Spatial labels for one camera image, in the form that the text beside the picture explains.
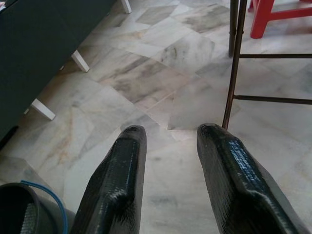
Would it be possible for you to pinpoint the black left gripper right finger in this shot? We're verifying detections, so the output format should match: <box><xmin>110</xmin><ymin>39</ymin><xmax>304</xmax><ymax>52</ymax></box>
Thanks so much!
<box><xmin>196</xmin><ymin>123</ymin><xmax>310</xmax><ymax>234</ymax></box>

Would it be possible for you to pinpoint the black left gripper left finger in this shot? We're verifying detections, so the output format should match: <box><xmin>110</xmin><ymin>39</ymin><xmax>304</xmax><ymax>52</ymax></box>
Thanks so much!
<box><xmin>69</xmin><ymin>125</ymin><xmax>147</xmax><ymax>234</ymax></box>

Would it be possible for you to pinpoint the grey robot leg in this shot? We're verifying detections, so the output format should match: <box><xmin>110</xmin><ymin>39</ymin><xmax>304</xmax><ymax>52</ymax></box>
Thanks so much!
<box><xmin>0</xmin><ymin>182</ymin><xmax>76</xmax><ymax>234</ymax></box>

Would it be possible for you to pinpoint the white sofa leg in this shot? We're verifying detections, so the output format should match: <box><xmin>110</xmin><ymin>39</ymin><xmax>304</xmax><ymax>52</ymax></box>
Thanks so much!
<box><xmin>23</xmin><ymin>98</ymin><xmax>56</xmax><ymax>121</ymax></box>
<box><xmin>121</xmin><ymin>0</ymin><xmax>133</xmax><ymax>14</ymax></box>
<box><xmin>59</xmin><ymin>50</ymin><xmax>90</xmax><ymax>73</ymax></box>

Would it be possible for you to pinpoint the dark green sofa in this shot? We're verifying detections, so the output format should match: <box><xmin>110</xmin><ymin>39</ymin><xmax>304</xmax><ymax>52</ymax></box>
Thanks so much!
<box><xmin>0</xmin><ymin>0</ymin><xmax>117</xmax><ymax>150</ymax></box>

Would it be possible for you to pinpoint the red plastic stool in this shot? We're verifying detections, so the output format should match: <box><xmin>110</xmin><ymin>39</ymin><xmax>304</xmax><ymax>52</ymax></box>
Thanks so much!
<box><xmin>248</xmin><ymin>0</ymin><xmax>312</xmax><ymax>39</ymax></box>

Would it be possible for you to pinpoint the blue cable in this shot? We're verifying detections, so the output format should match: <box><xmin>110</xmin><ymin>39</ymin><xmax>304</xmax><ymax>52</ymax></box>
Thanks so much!
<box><xmin>20</xmin><ymin>179</ymin><xmax>69</xmax><ymax>234</ymax></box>

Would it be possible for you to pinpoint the brown metal table frame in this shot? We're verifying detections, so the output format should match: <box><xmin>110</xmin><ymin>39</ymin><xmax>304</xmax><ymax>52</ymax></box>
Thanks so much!
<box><xmin>222</xmin><ymin>0</ymin><xmax>312</xmax><ymax>129</ymax></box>

